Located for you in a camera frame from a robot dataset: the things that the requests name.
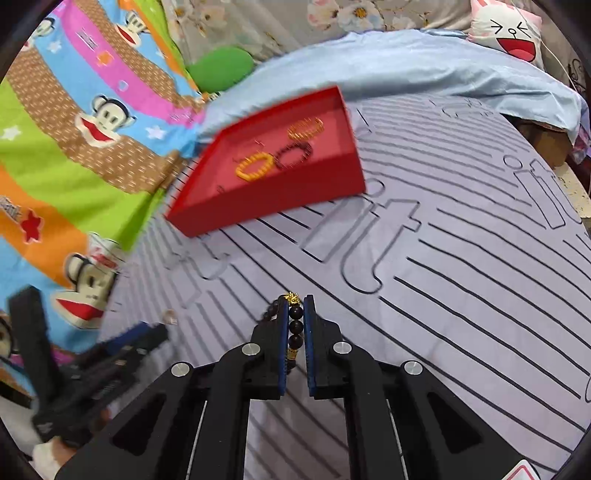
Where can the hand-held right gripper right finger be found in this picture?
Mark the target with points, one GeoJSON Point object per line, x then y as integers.
{"type": "Point", "coordinates": [310, 350]}

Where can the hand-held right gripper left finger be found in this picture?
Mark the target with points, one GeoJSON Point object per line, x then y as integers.
{"type": "Point", "coordinates": [282, 350]}

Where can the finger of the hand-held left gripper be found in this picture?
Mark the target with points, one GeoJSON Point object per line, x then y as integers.
{"type": "Point", "coordinates": [138, 334]}
{"type": "Point", "coordinates": [32, 332]}

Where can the red cardboard box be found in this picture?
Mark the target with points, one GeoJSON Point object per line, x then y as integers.
{"type": "Point", "coordinates": [277, 203]}

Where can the person's left hand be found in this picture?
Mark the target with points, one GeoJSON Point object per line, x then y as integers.
{"type": "Point", "coordinates": [60, 450]}

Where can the cartoon monkey printed blanket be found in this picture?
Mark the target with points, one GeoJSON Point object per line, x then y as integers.
{"type": "Point", "coordinates": [69, 184]}

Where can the grey striped bed sheet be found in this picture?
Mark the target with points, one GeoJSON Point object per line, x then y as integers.
{"type": "Point", "coordinates": [438, 230]}

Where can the green pillow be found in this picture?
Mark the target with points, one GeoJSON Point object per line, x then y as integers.
{"type": "Point", "coordinates": [221, 69]}

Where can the light blue sheet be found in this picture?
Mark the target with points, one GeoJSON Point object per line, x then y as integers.
{"type": "Point", "coordinates": [415, 60]}

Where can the grey floral fabric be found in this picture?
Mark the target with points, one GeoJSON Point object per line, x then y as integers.
{"type": "Point", "coordinates": [258, 23]}

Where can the white cat face pillow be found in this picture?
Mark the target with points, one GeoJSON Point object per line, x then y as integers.
{"type": "Point", "coordinates": [508, 27]}

